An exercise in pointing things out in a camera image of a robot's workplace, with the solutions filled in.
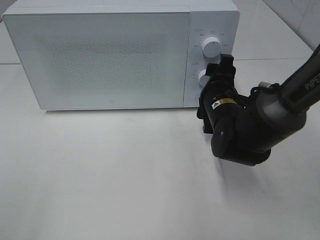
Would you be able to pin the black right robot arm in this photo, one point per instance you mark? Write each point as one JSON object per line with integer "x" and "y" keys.
{"x": 244, "y": 129}

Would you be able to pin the white microwave door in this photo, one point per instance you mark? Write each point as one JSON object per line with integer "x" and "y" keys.
{"x": 103, "y": 61}

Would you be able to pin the white microwave oven body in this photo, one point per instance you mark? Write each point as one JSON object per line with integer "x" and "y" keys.
{"x": 207, "y": 18}

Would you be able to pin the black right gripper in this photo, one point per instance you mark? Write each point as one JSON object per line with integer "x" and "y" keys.
{"x": 218, "y": 97}

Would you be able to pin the white microwave knob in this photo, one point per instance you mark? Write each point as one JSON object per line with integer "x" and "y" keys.
{"x": 202, "y": 78}
{"x": 211, "y": 46}

